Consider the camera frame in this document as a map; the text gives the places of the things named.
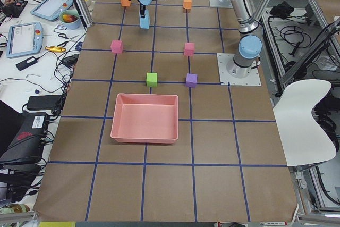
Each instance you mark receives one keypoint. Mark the light blue block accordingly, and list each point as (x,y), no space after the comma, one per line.
(144,24)
(147,16)

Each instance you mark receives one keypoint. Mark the orange block front row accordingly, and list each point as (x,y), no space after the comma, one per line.
(125,3)

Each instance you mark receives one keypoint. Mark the orange block near base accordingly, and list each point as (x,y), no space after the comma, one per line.
(187,4)

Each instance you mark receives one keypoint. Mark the pink block front middle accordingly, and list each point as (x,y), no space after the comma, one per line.
(117,46)

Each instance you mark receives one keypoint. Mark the pink block near gripper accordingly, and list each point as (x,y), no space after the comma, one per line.
(189,49)

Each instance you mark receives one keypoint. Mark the teal bowl with fruit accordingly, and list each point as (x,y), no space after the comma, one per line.
(70,19)

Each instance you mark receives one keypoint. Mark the green foam block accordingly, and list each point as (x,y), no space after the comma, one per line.
(152,79)

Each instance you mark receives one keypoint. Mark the blue teach pendant far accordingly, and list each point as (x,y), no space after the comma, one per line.
(51,9)

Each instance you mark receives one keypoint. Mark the blue teach pendant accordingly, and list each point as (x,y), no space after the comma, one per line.
(24,39)
(51,9)

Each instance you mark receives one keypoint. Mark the purple block under gripper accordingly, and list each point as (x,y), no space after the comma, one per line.
(191,80)

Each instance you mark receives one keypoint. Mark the pink plastic tray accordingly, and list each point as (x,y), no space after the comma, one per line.
(146,118)

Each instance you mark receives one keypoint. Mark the blue teach pendant near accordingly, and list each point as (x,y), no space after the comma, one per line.
(24,39)

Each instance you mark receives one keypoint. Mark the black power adapter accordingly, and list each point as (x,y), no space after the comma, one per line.
(45,102)

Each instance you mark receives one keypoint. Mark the white chair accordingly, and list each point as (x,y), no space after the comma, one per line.
(304,141)

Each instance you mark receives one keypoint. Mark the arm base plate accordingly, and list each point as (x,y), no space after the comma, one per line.
(221,3)
(232,75)

